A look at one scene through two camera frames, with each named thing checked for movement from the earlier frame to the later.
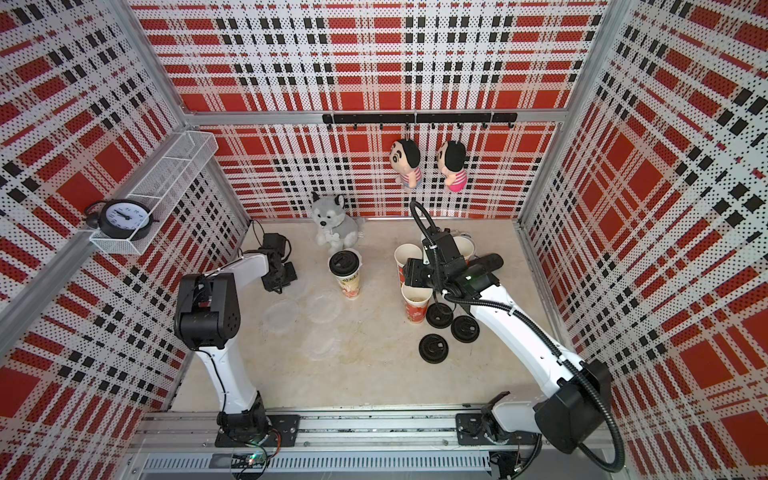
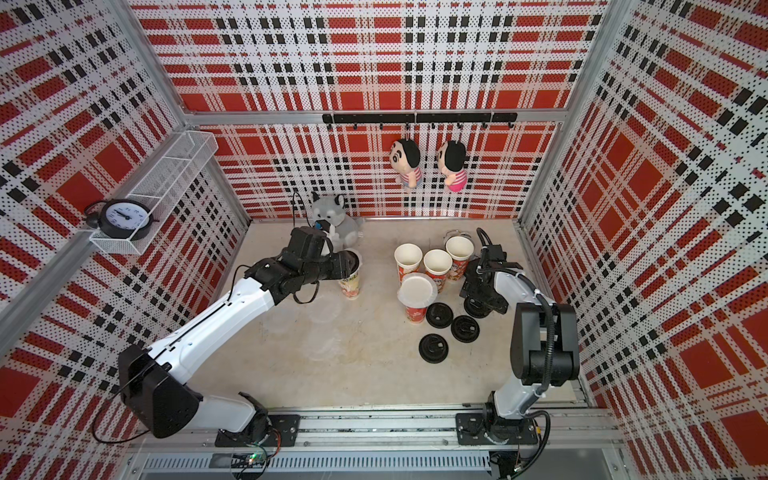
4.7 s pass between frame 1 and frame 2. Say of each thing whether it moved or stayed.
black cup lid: stayed
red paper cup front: moved
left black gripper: moved
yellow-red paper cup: stayed
